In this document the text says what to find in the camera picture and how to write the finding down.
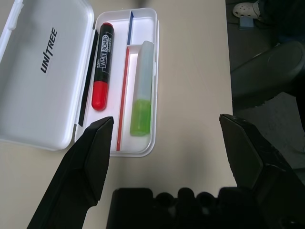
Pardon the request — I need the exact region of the white clog shoe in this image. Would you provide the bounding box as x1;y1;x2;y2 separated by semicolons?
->
232;1;262;20

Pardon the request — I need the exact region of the white plastic pencil case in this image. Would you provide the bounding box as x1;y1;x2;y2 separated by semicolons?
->
0;0;160;158

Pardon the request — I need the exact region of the translucent highlighter with green cap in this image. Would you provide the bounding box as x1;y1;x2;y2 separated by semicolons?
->
130;40;153;136

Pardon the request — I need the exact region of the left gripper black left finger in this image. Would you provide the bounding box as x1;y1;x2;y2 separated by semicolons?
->
26;116;114;229

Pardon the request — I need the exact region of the red black whiteboard marker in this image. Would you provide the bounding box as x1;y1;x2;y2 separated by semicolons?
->
91;22;115;111

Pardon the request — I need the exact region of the blue grey floor block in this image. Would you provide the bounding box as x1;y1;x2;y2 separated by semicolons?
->
238;16;255;31

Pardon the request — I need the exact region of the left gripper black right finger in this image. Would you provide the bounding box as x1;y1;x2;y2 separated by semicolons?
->
219;114;305;229

